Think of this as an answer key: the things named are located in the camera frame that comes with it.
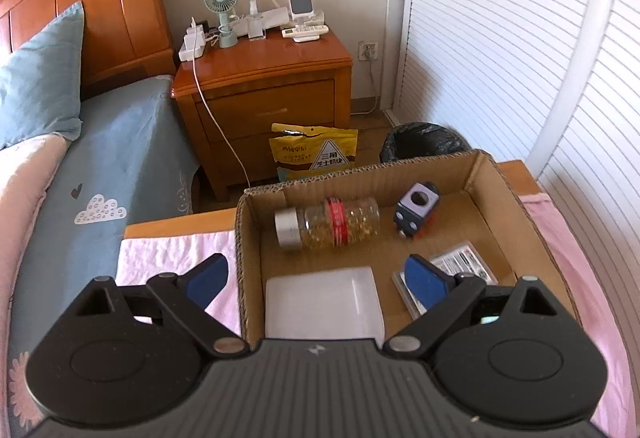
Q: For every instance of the small white remote control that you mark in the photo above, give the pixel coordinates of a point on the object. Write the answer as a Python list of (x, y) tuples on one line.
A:
[(306, 38)]

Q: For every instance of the clear labelled case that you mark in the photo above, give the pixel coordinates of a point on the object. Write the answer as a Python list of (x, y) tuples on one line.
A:
[(465, 260)]

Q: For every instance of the blue bed sheet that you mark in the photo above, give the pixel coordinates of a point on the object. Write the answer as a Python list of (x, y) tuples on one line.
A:
[(130, 143)]

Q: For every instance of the clear bottle of yellow capsules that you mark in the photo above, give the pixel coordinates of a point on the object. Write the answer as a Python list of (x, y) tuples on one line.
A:
[(330, 224)]

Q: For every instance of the clear spray bottle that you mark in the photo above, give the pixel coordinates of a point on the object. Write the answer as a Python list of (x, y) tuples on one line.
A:
[(256, 26)]

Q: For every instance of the black trash bin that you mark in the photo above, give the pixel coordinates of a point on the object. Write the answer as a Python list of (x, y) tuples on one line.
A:
[(425, 143)]

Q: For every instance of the white plastic box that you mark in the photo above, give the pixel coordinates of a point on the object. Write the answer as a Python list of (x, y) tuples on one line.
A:
[(320, 300)]

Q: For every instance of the pink cloth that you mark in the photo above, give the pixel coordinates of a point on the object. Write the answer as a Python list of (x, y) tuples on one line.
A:
[(165, 255)]

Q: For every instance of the yellow snack bag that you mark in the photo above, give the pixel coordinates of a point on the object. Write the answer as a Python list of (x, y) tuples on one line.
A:
[(312, 153)]

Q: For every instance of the blue pillow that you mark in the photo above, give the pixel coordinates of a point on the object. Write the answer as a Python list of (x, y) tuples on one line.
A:
[(40, 78)]

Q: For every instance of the white router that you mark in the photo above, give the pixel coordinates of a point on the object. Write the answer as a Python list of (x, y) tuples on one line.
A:
[(275, 18)]

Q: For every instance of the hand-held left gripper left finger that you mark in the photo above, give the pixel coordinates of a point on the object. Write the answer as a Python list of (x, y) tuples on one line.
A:
[(207, 280)]

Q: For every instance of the phone on white stand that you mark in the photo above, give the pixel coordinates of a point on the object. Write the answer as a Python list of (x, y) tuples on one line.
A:
[(300, 1)]

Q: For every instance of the cardboard box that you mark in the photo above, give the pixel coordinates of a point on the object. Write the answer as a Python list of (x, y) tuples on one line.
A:
[(360, 255)]

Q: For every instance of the white louvered wardrobe door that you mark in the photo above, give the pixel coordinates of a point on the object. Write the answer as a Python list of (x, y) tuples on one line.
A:
[(500, 43)]

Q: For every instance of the black cube with purple face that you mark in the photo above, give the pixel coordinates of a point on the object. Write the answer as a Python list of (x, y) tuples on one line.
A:
[(415, 210)]

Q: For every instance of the wooden nightstand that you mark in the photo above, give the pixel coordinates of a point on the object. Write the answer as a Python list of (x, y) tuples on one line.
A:
[(270, 98)]

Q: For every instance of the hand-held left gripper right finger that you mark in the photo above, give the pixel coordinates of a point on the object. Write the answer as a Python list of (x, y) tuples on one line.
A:
[(425, 280)]

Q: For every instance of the white power strip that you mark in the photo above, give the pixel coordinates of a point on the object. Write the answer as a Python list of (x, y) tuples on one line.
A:
[(192, 46)]

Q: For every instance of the white wall socket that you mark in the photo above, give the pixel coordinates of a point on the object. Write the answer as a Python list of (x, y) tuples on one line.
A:
[(368, 50)]

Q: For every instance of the long white remote control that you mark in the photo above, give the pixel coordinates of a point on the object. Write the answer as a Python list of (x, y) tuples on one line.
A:
[(305, 30)]

